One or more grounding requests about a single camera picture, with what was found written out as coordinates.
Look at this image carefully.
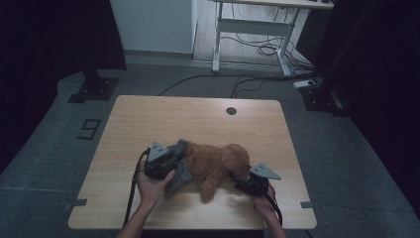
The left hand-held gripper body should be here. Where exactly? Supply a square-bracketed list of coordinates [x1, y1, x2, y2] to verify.
[144, 141, 176, 181]

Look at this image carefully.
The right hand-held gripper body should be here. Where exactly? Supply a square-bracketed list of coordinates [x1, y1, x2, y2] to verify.
[235, 163, 282, 197]

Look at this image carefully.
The grey fluffy cloth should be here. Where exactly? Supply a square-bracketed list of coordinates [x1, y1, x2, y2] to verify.
[163, 138, 194, 196]

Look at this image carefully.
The brown teddy bear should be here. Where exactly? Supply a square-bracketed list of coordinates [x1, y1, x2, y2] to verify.
[182, 141, 252, 203]

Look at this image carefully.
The person's right hand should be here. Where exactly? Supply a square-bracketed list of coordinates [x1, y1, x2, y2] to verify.
[250, 184, 277, 216]

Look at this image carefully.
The person's left hand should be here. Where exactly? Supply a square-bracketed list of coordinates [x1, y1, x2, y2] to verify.
[136, 160, 176, 208]

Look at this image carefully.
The grey tape strip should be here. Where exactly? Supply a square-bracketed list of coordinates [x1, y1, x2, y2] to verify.
[299, 200, 321, 210]
[63, 197, 89, 212]

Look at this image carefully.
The black stand base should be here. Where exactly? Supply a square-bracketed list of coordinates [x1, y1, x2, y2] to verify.
[66, 68, 120, 104]
[299, 78, 351, 118]

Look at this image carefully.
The white power strip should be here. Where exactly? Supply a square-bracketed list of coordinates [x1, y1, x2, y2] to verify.
[293, 79, 317, 89]

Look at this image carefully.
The dark curtain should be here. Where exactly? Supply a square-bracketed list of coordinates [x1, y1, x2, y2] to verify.
[312, 0, 420, 216]
[0, 0, 128, 175]

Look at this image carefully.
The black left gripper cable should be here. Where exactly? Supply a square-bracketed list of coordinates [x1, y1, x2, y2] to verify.
[123, 148, 152, 228]

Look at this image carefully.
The long black floor cable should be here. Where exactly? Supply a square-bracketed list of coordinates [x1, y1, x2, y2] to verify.
[157, 73, 300, 97]

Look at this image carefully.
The short black floor cable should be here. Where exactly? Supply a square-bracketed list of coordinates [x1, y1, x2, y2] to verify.
[231, 76, 270, 99]

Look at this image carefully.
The tangle of black cables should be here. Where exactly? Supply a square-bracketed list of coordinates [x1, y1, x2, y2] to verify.
[220, 32, 315, 76]

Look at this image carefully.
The white metal frame desk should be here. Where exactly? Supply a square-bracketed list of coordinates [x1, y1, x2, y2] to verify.
[209, 0, 335, 78]

